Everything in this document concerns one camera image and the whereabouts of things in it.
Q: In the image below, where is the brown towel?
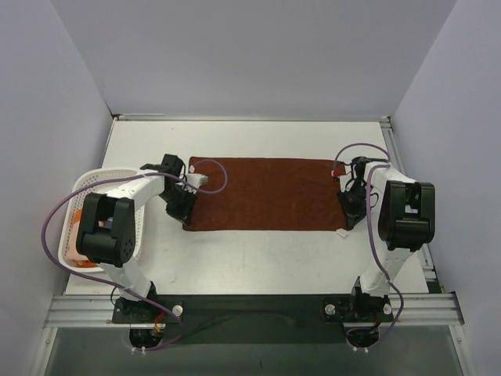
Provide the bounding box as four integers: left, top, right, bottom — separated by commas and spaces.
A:
183, 157, 346, 232

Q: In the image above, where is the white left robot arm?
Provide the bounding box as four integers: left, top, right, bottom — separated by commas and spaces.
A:
76, 154, 197, 323

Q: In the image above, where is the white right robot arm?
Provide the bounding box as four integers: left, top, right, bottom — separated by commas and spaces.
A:
337, 157, 436, 321

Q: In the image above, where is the white plastic basket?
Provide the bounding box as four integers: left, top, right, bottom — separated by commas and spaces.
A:
57, 168, 146, 273

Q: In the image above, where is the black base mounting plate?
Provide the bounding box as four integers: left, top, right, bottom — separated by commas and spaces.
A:
111, 295, 394, 348

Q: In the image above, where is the orange towel in basket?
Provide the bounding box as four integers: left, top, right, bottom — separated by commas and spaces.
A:
64, 209, 99, 269

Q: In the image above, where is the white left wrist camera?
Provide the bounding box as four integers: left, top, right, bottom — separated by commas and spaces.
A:
185, 165, 208, 188

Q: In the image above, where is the aluminium right side rail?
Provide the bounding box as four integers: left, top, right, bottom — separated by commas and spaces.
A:
380, 117, 443, 293

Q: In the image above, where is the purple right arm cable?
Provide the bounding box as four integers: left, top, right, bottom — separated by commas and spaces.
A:
332, 143, 405, 350

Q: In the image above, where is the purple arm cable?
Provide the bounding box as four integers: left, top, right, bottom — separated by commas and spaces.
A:
41, 159, 230, 352
332, 143, 405, 350

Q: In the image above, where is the aluminium back frame rail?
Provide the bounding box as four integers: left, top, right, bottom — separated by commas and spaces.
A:
113, 114, 391, 124

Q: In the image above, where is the aluminium frame rail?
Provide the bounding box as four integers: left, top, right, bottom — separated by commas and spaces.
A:
113, 114, 391, 124
44, 294, 464, 328

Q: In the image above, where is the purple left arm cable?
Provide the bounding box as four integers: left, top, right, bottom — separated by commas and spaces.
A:
41, 159, 230, 352

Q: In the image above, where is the aluminium front frame rail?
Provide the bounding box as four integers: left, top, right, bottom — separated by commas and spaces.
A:
44, 294, 464, 328

